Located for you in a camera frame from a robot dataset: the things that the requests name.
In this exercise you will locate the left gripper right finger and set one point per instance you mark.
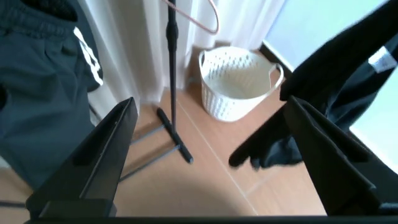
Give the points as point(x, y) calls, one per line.
point(339, 183)

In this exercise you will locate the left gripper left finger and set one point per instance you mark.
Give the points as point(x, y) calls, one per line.
point(99, 183)

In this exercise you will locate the black shorts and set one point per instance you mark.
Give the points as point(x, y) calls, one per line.
point(37, 109)

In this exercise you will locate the black garment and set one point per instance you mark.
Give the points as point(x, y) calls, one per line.
point(326, 68)

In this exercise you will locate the pink clothes hanger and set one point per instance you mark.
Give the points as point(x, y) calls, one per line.
point(192, 20)

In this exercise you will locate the white laundry basket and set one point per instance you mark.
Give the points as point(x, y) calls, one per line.
point(224, 105)

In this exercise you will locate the black clothes rack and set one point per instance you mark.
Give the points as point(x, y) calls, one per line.
point(172, 62)

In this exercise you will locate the beige curtain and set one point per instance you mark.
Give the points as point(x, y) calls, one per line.
point(133, 46)

